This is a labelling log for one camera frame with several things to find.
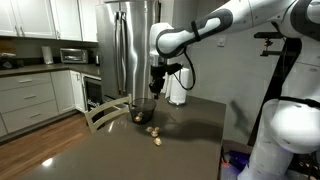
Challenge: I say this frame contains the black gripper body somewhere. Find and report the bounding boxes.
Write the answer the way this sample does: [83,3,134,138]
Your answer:
[149,65,166,94]

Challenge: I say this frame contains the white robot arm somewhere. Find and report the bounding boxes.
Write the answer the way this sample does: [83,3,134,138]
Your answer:
[149,0,320,180]

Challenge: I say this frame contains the packet in bin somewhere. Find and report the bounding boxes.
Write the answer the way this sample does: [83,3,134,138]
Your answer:
[134,112,144,122]

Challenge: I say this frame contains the white paper towel roll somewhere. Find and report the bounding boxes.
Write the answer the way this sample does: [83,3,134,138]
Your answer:
[161,68,189,105]

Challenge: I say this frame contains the middle clear snack packet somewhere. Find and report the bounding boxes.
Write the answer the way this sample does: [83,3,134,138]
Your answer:
[154,127,161,133]

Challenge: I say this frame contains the leftmost clear snack packet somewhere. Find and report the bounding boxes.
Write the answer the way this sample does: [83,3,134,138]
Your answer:
[145,126,154,133]

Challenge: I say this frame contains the front-middle clear snack packet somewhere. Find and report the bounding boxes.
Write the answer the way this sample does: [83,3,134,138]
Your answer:
[150,131,159,138]

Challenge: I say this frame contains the nearest clear snack packet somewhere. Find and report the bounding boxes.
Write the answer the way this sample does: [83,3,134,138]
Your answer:
[153,137,162,146]

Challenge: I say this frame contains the stainless steel refrigerator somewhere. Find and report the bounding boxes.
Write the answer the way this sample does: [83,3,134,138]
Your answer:
[95,0,159,101]

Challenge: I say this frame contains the beige wooden chair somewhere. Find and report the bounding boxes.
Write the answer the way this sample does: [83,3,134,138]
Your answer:
[85,94,132,134]

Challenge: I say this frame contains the silver toaster oven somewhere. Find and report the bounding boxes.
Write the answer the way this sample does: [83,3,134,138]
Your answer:
[60,48,88,64]

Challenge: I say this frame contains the white upper kitchen cabinets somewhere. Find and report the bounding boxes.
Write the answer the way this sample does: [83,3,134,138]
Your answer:
[0,0,102,42]

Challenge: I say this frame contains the white countertop container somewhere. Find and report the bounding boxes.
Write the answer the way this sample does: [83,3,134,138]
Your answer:
[41,46,53,64]

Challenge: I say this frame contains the grey lower kitchen cabinets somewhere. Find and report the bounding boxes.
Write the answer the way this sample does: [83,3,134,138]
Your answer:
[0,70,77,137]

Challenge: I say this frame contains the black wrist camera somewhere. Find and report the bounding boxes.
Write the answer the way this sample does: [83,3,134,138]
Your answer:
[165,63,182,75]

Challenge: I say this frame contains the black wire mesh bin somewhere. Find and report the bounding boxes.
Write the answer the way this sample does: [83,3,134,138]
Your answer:
[129,98,156,124]

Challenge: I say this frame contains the black camera on stand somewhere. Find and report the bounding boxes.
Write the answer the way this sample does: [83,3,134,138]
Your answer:
[254,32,285,57]

